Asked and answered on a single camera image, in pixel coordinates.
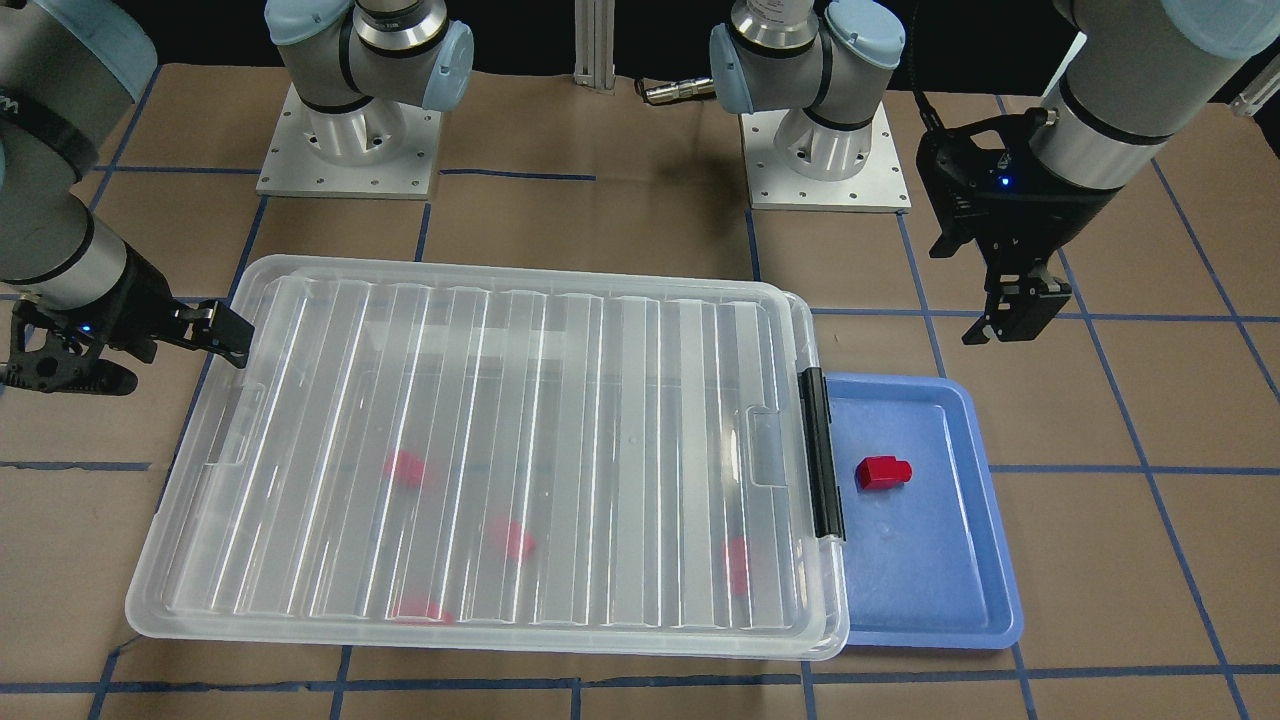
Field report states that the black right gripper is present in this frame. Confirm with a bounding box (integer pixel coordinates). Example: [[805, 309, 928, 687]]
[[60, 246, 255, 369]]

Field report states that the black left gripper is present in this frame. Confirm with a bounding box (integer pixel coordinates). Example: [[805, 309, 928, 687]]
[[920, 110, 1111, 342]]

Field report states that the red block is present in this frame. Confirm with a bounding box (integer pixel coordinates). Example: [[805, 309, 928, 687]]
[[723, 536, 750, 598], [488, 520, 536, 562], [383, 450, 430, 488], [390, 594, 456, 626], [855, 455, 914, 491]]

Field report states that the clear plastic box lid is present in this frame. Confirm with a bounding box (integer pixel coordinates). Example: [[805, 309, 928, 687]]
[[125, 255, 819, 660]]

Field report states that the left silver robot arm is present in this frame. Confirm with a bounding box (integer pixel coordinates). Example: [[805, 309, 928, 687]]
[[709, 1, 1277, 345]]

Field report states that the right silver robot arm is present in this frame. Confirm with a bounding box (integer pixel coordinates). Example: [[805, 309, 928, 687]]
[[3, 1, 474, 395]]

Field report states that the red block in box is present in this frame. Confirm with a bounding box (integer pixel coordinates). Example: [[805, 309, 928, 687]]
[[390, 594, 456, 626], [488, 520, 536, 562], [383, 450, 430, 488], [723, 536, 750, 598]]

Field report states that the clear plastic storage box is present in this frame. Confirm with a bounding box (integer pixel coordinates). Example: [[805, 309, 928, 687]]
[[783, 291, 851, 661]]

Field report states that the blue plastic tray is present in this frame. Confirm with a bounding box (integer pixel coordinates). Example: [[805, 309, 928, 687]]
[[826, 373, 1024, 650]]

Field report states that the silver metal connector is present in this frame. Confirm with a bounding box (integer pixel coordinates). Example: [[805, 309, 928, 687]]
[[634, 77, 716, 106]]

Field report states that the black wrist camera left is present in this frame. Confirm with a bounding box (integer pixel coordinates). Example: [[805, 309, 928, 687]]
[[915, 119, 1005, 259]]

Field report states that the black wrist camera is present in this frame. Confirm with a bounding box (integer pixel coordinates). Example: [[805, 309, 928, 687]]
[[1, 300, 138, 397], [915, 119, 1005, 259]]

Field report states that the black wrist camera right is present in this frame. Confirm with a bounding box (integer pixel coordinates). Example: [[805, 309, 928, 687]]
[[1, 300, 138, 397]]

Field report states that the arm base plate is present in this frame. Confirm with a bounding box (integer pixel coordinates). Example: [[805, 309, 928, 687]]
[[256, 87, 444, 201], [739, 104, 913, 214]]

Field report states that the black box latch handle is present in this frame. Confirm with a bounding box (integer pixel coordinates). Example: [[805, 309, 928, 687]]
[[797, 366, 846, 541]]

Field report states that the aluminium frame post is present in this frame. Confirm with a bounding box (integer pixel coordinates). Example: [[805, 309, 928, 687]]
[[573, 0, 616, 94]]

